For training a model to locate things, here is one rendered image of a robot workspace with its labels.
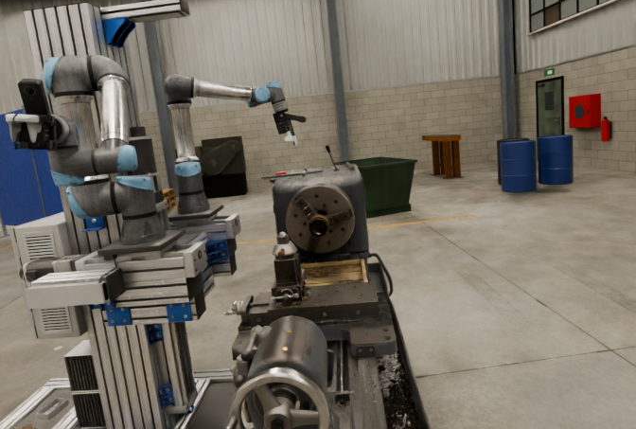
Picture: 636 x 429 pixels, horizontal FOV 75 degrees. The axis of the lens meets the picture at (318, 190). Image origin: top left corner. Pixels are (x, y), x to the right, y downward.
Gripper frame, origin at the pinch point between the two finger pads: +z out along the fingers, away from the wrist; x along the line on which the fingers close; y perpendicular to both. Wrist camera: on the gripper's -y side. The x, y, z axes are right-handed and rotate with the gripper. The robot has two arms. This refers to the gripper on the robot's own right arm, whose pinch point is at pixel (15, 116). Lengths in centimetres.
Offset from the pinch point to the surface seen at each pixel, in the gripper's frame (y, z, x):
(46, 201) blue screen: 111, -681, 193
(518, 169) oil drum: 39, -484, -585
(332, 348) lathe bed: 65, -8, -75
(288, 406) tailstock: 42, 47, -48
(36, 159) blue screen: 42, -687, 207
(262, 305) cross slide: 55, -21, -56
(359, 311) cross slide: 53, -7, -82
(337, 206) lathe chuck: 32, -70, -98
